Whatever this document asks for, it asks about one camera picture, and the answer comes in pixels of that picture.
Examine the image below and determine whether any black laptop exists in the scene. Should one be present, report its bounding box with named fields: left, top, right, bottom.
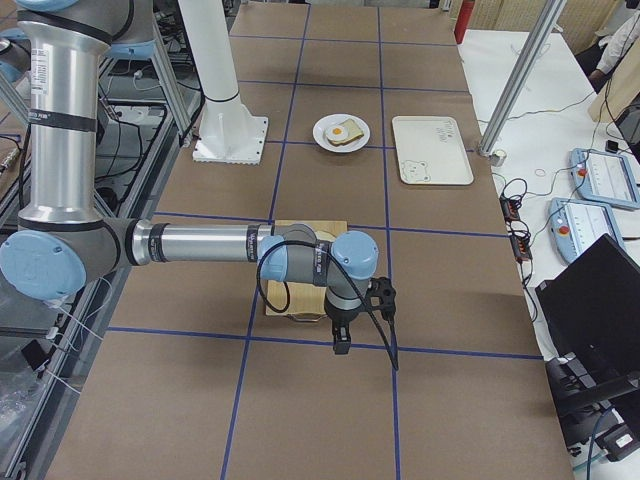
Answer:
left=536, top=234, right=639, bottom=379

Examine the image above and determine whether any teach pendant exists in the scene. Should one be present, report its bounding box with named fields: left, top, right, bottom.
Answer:
left=549, top=197, right=625, bottom=263
left=569, top=148, right=639, bottom=210

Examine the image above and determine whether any bread slice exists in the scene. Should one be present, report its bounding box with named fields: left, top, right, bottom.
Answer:
left=324, top=118, right=364, bottom=146
left=315, top=230, right=336, bottom=242

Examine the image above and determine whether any seated person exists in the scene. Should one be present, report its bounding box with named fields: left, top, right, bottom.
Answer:
left=587, top=1, right=639, bottom=92

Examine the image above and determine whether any white round plate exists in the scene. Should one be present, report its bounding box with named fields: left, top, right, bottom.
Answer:
left=312, top=114, right=370, bottom=153

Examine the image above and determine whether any upper teach pendant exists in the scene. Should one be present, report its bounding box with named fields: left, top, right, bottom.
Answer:
left=569, top=148, right=639, bottom=210

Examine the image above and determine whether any wooden cutting board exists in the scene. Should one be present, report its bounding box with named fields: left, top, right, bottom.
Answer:
left=266, top=220, right=348, bottom=322

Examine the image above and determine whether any orange black adapter box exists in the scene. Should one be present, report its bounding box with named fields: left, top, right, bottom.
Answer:
left=499, top=196, right=521, bottom=223

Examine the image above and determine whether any aluminium frame post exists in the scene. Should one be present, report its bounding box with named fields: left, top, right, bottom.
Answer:
left=477, top=0, right=567, bottom=157

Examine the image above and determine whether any cream bear tray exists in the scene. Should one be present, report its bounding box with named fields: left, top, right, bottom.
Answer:
left=392, top=116, right=474, bottom=186

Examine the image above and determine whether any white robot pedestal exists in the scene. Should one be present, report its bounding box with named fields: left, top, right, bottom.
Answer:
left=179, top=0, right=268, bottom=165

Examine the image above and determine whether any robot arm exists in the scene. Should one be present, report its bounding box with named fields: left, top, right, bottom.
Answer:
left=1, top=1, right=385, bottom=355
left=1, top=27, right=31, bottom=83

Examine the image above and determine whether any fried egg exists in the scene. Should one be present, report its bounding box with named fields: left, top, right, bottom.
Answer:
left=324, top=124, right=348, bottom=142

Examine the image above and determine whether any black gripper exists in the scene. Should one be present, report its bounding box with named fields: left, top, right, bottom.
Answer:
left=324, top=299, right=360, bottom=355

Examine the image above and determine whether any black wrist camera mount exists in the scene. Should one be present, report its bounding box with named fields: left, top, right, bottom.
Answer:
left=364, top=277, right=396, bottom=325

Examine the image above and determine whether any lower teach pendant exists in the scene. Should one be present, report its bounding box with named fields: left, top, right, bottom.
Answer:
left=549, top=197, right=625, bottom=263

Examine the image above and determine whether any small silver cylinder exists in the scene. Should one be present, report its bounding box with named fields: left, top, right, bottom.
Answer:
left=489, top=149, right=507, bottom=168

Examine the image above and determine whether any black camera cable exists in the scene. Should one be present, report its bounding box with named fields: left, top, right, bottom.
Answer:
left=255, top=240, right=400, bottom=372

